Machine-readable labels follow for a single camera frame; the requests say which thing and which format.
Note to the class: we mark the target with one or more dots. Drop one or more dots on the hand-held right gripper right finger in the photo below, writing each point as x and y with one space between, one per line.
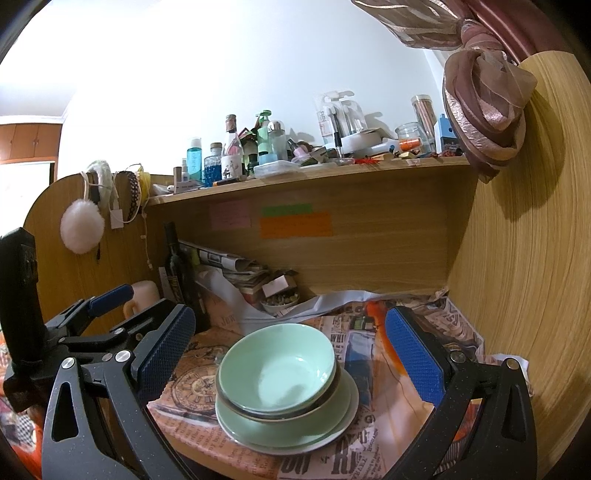
415 355

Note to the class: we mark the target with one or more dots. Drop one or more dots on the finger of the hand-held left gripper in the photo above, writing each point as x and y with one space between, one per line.
138 323
111 300

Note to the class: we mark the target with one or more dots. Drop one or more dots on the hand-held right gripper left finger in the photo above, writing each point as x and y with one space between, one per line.
166 350

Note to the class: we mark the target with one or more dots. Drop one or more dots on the mint green bowl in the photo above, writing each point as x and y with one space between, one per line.
277 360

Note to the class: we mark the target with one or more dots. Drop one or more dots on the mint green plate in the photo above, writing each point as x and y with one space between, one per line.
295 434

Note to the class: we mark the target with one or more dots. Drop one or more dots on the pale pink plastic cup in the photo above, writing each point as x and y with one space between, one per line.
145 293

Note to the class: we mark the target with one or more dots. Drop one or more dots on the dark wine bottle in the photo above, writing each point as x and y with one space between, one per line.
178 277

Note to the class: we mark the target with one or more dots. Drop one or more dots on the white fluffy earmuffs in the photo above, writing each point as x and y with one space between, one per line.
82 226

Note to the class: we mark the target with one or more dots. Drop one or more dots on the white charger plug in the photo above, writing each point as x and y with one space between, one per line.
117 218

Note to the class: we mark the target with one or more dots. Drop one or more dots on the printed newspaper table cover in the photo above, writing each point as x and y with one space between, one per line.
369 429

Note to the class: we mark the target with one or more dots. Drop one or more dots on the stack of folded newspapers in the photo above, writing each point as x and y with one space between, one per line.
221 263

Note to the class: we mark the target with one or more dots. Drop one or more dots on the pale grey paper sheet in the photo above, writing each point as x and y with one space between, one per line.
323 307

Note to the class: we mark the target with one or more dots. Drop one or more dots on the braided headband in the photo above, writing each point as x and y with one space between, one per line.
134 194

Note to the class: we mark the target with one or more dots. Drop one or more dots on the yellow plastic item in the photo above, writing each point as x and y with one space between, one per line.
144 184

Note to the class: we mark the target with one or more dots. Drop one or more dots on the small bowl of trinkets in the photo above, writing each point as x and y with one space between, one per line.
279 304

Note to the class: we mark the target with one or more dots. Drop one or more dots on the small white box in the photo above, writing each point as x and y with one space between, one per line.
278 286

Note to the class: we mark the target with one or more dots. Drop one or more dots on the red patterned cloth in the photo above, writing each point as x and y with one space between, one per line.
18 438

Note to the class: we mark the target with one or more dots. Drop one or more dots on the beige cylinder tube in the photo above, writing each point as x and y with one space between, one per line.
178 176

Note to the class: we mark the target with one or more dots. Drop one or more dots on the pink sticky note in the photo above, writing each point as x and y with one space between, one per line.
231 214

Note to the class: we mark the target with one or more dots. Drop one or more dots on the clear bottle blue liquid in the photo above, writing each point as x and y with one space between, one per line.
195 161

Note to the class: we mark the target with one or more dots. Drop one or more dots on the blue patterned glass bottle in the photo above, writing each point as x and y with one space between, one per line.
213 170

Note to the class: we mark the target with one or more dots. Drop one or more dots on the dark pen gold ends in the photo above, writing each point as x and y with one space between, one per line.
231 180

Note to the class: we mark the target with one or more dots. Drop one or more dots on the orange sticky note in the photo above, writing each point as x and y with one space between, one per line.
295 225

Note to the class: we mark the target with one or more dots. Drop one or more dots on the clear glass bottle white label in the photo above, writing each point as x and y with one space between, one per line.
232 161

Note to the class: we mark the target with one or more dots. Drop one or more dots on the green sticky note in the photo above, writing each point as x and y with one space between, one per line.
286 209

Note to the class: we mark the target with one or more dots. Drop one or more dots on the wooden desk shelf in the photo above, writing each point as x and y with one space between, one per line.
369 173

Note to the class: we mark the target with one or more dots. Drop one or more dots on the clear plastic box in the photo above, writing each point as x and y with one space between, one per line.
276 169

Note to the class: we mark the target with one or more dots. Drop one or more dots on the short glass jar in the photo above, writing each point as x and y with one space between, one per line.
410 136

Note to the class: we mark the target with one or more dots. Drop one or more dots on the mint green pump bottle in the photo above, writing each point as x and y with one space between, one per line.
263 138

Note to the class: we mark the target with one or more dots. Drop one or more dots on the blue pencil sharpener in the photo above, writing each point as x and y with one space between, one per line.
444 134

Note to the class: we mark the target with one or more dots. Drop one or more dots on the clear bottle silver cap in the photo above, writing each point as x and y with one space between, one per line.
277 141

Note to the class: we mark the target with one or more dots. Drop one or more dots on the clear tube of pencils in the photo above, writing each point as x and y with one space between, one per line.
423 115

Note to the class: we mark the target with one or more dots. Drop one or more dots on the toothbrush blister pack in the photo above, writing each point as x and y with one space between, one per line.
339 115

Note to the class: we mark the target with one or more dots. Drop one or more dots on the pink striped curtain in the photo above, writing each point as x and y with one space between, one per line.
485 92

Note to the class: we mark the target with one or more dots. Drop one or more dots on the wooden wall cabinet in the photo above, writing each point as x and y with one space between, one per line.
27 138

